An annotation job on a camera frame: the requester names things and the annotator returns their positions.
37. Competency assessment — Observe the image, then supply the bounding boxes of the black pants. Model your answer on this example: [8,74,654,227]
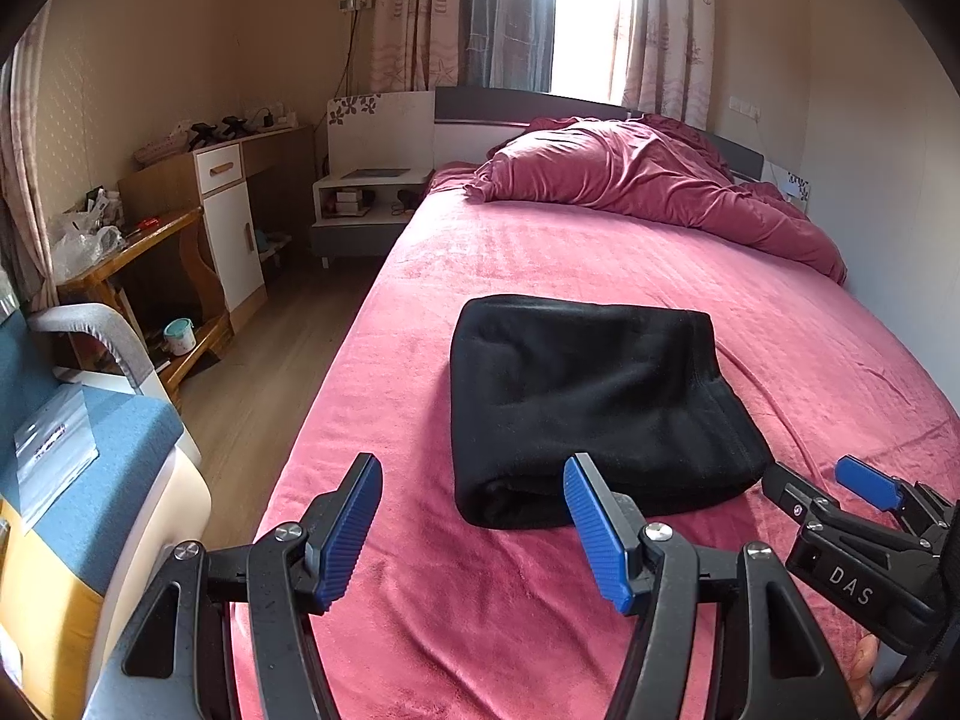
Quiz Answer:
[449,294,773,530]

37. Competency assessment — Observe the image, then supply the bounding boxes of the person's right hand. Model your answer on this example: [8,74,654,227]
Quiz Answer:
[848,635,937,720]

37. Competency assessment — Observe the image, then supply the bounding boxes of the pink bed with sheet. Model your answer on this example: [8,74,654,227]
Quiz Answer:
[263,167,958,718]

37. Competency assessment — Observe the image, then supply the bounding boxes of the blue and yellow chair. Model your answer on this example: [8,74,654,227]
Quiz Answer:
[2,284,212,718]

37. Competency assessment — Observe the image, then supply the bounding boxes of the teal plastic cup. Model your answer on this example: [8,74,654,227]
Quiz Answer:
[163,317,197,358]

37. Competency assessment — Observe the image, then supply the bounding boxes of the wooden side table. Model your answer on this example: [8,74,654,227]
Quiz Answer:
[59,208,233,401]

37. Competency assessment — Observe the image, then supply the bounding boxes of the white bedside table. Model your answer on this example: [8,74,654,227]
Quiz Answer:
[309,167,433,270]

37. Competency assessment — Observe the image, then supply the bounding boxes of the white and wood cabinet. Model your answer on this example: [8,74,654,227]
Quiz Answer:
[119,125,316,328]

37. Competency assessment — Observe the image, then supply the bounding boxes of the crumpled pink duvet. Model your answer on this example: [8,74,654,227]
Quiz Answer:
[466,114,846,284]

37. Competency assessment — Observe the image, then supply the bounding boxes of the white plastic bag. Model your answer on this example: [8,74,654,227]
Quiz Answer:
[50,187,125,286]

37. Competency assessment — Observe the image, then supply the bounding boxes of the dark grey headboard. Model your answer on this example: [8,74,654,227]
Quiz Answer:
[434,86,765,181]

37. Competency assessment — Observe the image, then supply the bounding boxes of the patterned window curtains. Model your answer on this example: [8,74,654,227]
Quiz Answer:
[371,0,715,127]

